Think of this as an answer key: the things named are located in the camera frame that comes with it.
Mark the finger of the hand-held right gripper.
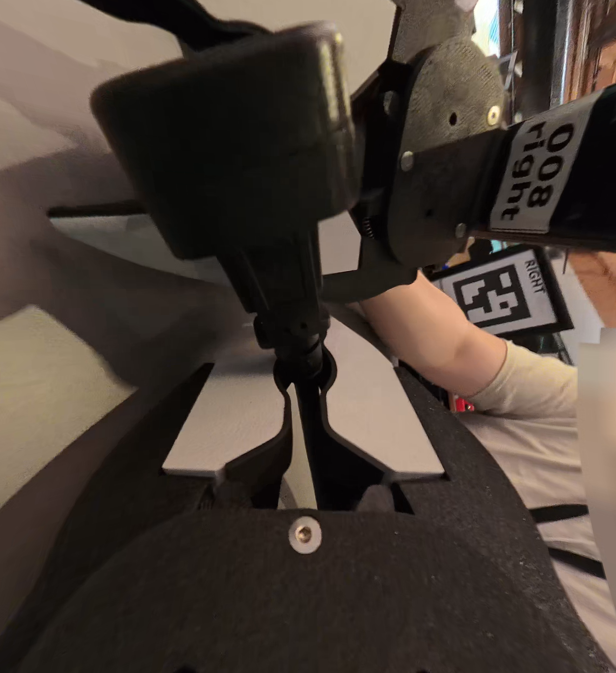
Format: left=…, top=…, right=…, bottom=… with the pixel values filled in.
left=79, top=0, right=288, bottom=50
left=48, top=202, right=235, bottom=295

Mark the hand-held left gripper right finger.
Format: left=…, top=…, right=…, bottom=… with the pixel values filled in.
left=319, top=315, right=445, bottom=482

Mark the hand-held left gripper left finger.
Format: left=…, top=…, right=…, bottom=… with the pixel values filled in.
left=162, top=353, right=294, bottom=480

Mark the black power cord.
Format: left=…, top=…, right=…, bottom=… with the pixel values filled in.
left=292, top=379, right=332, bottom=508

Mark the black power plug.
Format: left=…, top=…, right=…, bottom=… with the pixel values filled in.
left=223, top=244, right=337, bottom=387

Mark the person's right forearm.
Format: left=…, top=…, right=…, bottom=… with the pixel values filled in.
left=358, top=271, right=509, bottom=401

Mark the framed marker sign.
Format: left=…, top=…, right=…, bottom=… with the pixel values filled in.
left=430, top=244, right=575, bottom=338

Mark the black desk frame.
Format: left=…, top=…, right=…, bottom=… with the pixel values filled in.
left=518, top=0, right=577, bottom=114

